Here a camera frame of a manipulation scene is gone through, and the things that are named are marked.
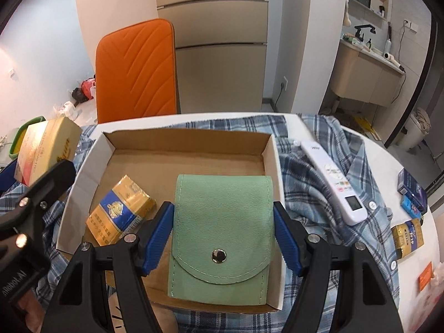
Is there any red gold cigarette carton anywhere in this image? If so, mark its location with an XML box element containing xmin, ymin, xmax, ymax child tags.
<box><xmin>14</xmin><ymin>117</ymin><xmax>82</xmax><ymax>186</ymax></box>

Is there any yellow blue cigarette pack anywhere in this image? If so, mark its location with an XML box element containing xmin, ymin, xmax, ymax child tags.
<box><xmin>86</xmin><ymin>175</ymin><xmax>156</xmax><ymax>246</ymax></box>

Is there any green felt pouch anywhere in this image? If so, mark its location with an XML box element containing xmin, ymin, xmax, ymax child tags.
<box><xmin>168</xmin><ymin>175</ymin><xmax>275</xmax><ymax>306</ymax></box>

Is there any person's left hand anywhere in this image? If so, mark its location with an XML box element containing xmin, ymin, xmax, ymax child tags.
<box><xmin>17</xmin><ymin>290</ymin><xmax>45</xmax><ymax>333</ymax></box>

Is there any yellow bin green rim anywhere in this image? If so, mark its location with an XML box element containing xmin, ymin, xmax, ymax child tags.
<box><xmin>8</xmin><ymin>116</ymin><xmax>46</xmax><ymax>160</ymax></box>

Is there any orange small box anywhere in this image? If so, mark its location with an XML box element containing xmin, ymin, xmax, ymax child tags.
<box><xmin>418</xmin><ymin>262</ymin><xmax>433</xmax><ymax>292</ymax></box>

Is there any gold cigarette pack on table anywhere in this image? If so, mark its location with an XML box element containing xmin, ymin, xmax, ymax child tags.
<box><xmin>391</xmin><ymin>218</ymin><xmax>424</xmax><ymax>259</ymax></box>

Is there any white remote control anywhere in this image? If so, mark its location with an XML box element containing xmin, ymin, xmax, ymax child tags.
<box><xmin>300</xmin><ymin>141</ymin><xmax>368</xmax><ymax>226</ymax></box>

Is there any light blue small pack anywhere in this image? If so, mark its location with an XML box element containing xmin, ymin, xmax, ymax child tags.
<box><xmin>400</xmin><ymin>195</ymin><xmax>422</xmax><ymax>219</ymax></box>

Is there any red bag on floor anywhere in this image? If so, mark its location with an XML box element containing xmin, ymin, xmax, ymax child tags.
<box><xmin>72</xmin><ymin>77</ymin><xmax>95</xmax><ymax>106</ymax></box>

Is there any dark blue small box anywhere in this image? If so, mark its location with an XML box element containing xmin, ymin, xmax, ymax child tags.
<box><xmin>397</xmin><ymin>169</ymin><xmax>427</xmax><ymax>213</ymax></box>

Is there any blue plaid shirt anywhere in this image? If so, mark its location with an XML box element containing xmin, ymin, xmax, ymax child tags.
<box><xmin>0</xmin><ymin>113</ymin><xmax>402</xmax><ymax>333</ymax></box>

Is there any cardboard tray box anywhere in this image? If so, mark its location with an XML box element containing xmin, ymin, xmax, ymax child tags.
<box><xmin>55</xmin><ymin>127</ymin><xmax>287</xmax><ymax>314</ymax></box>

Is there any orange chair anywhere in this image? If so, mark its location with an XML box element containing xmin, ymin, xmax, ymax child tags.
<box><xmin>95</xmin><ymin>19</ymin><xmax>181</xmax><ymax>124</ymax></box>

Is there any white trash bin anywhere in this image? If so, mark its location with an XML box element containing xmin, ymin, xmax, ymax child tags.
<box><xmin>398</xmin><ymin>107</ymin><xmax>431</xmax><ymax>151</ymax></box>

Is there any bathroom vanity cabinet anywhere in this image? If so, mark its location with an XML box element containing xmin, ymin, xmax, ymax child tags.
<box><xmin>330</xmin><ymin>40</ymin><xmax>405</xmax><ymax>107</ymax></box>

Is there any white hair dryer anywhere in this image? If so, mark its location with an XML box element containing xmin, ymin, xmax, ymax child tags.
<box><xmin>383</xmin><ymin>53</ymin><xmax>405</xmax><ymax>72</ymax></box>

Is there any beige refrigerator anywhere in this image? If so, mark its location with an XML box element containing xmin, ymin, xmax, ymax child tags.
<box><xmin>157</xmin><ymin>0</ymin><xmax>269</xmax><ymax>113</ymax></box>

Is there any black faucet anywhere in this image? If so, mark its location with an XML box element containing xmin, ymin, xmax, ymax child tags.
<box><xmin>354</xmin><ymin>24</ymin><xmax>376</xmax><ymax>42</ymax></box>

